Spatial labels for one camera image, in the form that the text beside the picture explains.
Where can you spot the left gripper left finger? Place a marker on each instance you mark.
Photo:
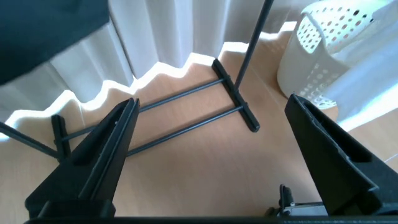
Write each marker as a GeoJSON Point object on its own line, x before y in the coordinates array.
{"type": "Point", "coordinates": [93, 174]}

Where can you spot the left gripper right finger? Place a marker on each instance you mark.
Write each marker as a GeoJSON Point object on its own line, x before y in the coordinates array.
{"type": "Point", "coordinates": [339, 168]}

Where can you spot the white laundry basket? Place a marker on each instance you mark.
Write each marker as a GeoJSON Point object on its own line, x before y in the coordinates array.
{"type": "Point", "coordinates": [295, 77]}

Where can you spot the black clothes rack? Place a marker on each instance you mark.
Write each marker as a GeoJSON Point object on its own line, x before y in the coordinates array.
{"type": "Point", "coordinates": [236, 93]}

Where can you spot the beige curtain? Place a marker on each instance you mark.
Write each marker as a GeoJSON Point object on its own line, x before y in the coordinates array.
{"type": "Point", "coordinates": [174, 31]}

